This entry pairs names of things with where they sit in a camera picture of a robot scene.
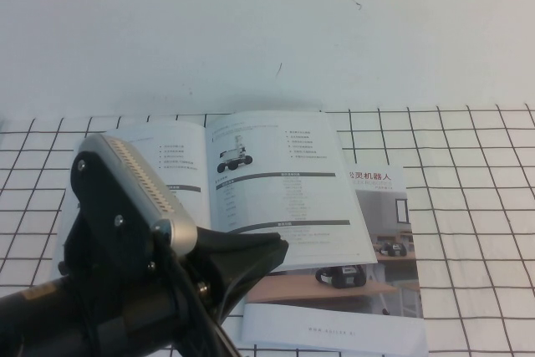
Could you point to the closed brochure with photo cover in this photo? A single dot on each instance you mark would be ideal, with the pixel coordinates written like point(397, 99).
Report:
point(334, 323)

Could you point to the white product manual book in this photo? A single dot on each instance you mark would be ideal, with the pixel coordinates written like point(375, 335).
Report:
point(292, 206)

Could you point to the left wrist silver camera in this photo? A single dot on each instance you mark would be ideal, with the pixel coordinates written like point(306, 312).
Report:
point(175, 231)

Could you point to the left camera black mount bracket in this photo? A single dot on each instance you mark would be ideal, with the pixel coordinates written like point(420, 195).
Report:
point(104, 206)

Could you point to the white cloth with black grid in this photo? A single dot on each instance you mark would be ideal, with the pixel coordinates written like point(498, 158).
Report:
point(472, 248)

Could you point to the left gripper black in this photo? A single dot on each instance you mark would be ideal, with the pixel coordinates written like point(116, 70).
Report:
point(205, 286)

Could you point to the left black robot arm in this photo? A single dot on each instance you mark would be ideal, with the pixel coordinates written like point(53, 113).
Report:
point(62, 323)

